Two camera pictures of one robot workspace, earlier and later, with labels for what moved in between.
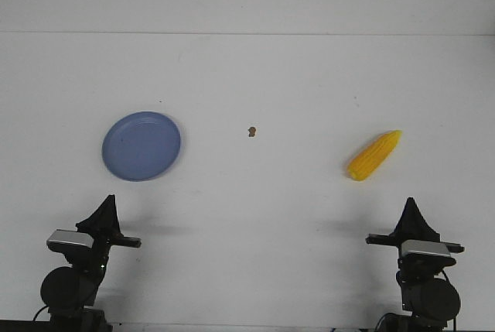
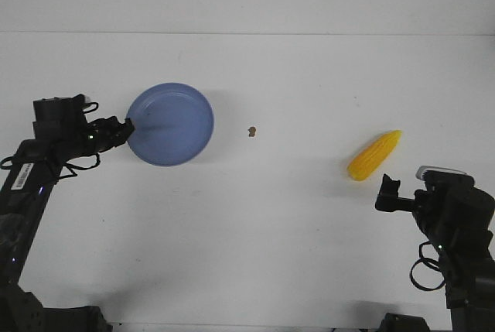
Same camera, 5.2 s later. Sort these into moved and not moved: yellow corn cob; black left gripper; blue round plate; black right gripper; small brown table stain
Moved: blue round plate; black left gripper; black right gripper
Not moved: yellow corn cob; small brown table stain
